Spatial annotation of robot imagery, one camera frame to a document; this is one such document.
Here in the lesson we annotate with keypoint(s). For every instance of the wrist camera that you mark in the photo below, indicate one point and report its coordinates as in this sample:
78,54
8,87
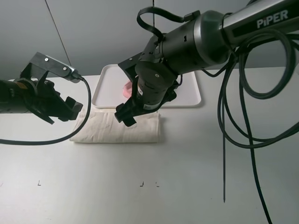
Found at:
40,65
128,66

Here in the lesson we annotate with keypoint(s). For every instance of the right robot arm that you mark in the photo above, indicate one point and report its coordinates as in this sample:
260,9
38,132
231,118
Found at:
194,42

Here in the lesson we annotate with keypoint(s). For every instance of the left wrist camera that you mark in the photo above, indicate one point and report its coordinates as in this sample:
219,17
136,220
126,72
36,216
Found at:
40,65

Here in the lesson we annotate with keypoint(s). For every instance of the cream white towel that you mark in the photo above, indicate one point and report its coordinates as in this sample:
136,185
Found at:
102,127

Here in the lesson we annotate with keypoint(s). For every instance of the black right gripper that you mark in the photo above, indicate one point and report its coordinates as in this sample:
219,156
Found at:
126,112

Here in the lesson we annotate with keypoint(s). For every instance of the pink towel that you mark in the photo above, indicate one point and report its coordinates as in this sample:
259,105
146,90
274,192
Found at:
127,89

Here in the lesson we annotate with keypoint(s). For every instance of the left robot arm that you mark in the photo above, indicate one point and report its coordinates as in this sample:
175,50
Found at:
12,95

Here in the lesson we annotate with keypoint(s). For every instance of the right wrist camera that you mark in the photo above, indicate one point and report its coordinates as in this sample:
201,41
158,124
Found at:
128,66

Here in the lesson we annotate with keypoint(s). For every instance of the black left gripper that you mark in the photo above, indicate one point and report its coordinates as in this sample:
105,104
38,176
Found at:
44,101

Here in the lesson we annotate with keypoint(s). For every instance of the white plastic tray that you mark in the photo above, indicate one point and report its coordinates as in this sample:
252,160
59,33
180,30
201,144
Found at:
109,90

